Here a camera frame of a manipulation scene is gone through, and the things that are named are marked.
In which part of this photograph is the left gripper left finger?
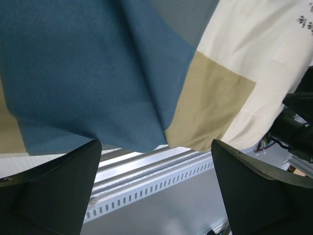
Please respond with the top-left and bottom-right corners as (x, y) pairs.
(0, 140), (102, 235)

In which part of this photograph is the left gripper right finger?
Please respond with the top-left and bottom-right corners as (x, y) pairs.
(211, 140), (313, 235)

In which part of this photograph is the blue tan white checked pillowcase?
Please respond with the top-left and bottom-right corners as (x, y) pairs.
(0, 0), (262, 155)

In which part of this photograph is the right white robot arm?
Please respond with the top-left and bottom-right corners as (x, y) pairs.
(269, 66), (313, 164)

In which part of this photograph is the slotted white cable duct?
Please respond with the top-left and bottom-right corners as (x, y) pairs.
(84, 158), (214, 223)

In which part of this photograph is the aluminium mounting rail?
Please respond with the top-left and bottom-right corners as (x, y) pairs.
(89, 146), (211, 206)

